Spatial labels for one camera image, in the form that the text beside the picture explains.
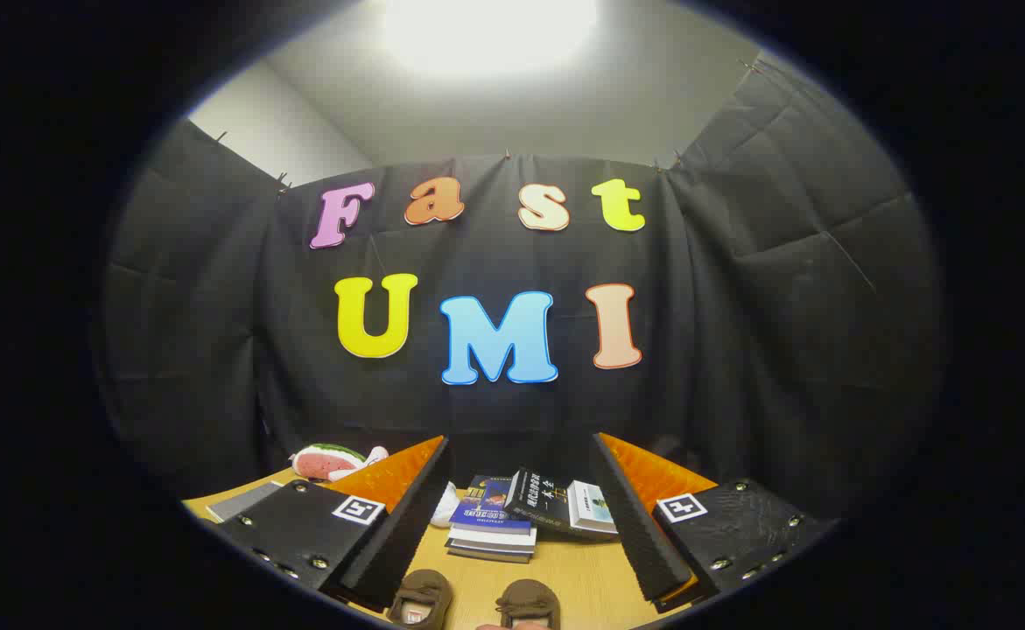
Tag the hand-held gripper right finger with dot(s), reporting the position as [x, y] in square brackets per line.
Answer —
[643, 542]

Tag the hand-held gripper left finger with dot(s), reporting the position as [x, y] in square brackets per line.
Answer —
[407, 534]

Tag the brown fuzzy slipper shoe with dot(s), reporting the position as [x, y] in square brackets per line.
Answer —
[423, 595]
[530, 599]

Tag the grey fabric storage box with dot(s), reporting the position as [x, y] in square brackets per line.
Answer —
[241, 500]

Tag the white and blue plush toy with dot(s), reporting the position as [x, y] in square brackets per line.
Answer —
[446, 507]

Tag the white leaning book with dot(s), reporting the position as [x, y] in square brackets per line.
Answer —
[591, 507]

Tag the blue cover book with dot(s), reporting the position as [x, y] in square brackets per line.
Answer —
[486, 512]

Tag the dark cover flat book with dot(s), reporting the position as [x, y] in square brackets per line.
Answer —
[486, 556]

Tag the pink starfish plush toy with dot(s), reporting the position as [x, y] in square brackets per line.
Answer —
[370, 459]

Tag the thick white book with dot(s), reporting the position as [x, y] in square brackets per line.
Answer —
[490, 538]

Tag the watermelon slice plush toy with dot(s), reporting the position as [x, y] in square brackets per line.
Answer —
[324, 459]

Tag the black leaning book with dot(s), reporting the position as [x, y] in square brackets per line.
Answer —
[538, 499]

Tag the ceiling light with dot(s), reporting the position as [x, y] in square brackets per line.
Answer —
[487, 31]

